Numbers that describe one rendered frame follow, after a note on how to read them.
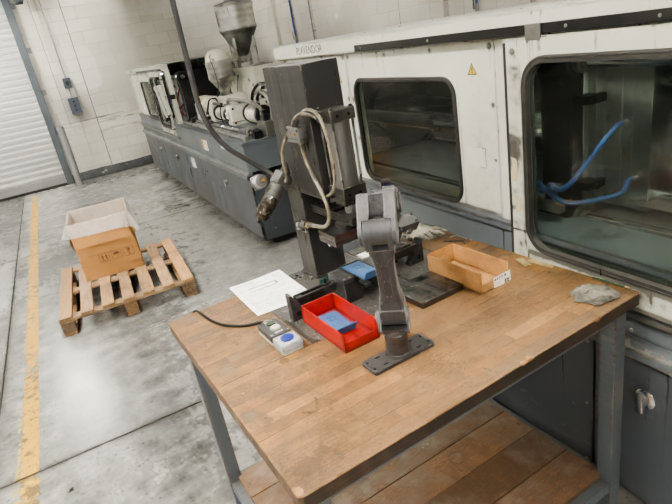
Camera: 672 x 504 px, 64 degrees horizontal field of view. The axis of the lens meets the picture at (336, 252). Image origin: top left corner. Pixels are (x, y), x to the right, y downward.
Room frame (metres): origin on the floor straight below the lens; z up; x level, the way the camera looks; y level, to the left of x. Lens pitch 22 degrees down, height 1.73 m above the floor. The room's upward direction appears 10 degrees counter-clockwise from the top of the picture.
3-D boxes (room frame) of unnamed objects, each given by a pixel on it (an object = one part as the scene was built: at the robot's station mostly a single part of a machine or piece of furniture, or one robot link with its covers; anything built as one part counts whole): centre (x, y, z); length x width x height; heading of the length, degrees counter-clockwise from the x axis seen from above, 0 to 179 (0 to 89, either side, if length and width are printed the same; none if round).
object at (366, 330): (1.42, 0.03, 0.93); 0.25 x 0.12 x 0.06; 28
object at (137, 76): (8.48, 1.85, 1.24); 2.95 x 0.98 x 0.90; 24
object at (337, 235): (1.72, -0.03, 1.22); 0.26 x 0.18 x 0.30; 28
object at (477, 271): (1.62, -0.42, 0.93); 0.25 x 0.13 x 0.08; 28
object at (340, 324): (1.45, 0.04, 0.92); 0.15 x 0.07 x 0.03; 24
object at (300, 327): (1.74, -0.06, 0.88); 0.65 x 0.50 x 0.03; 118
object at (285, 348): (1.37, 0.18, 0.90); 0.07 x 0.07 x 0.06; 28
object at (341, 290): (1.66, -0.07, 0.94); 0.20 x 0.10 x 0.07; 118
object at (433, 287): (1.56, -0.27, 0.91); 0.17 x 0.16 x 0.02; 118
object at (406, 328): (1.24, -0.12, 1.00); 0.09 x 0.06 x 0.06; 77
